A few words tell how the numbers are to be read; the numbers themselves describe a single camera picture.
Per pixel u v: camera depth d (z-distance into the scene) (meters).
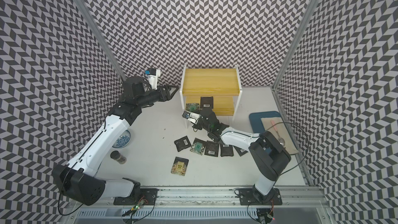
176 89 0.68
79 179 0.37
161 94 0.62
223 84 0.75
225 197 0.75
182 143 0.91
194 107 0.87
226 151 0.87
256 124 0.97
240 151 0.87
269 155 0.46
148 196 0.75
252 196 0.65
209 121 0.65
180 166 0.82
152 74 0.63
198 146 0.89
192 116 0.73
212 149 0.89
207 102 0.91
